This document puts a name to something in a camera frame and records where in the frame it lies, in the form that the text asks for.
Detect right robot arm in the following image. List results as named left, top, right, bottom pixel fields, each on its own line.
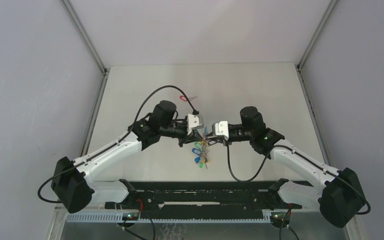
left=205, top=106, right=371, bottom=228

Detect key with red tag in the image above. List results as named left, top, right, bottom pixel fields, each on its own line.
left=179, top=95, right=197, bottom=102

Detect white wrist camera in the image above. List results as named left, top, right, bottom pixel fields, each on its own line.
left=186, top=114, right=204, bottom=131
left=212, top=120, right=229, bottom=140

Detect white cable duct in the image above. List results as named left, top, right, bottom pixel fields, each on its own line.
left=66, top=211, right=279, bottom=224

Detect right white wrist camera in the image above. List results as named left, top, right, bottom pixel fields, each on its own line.
left=212, top=120, right=229, bottom=140

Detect left black camera cable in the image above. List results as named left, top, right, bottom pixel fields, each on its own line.
left=37, top=85, right=201, bottom=205

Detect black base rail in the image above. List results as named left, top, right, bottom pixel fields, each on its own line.
left=104, top=181, right=303, bottom=221

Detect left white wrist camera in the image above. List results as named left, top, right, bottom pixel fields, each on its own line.
left=186, top=114, right=204, bottom=131

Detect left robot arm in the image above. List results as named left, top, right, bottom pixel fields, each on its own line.
left=50, top=100, right=204, bottom=214

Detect metal key organizer ring plate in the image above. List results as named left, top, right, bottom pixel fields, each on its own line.
left=191, top=134, right=210, bottom=170

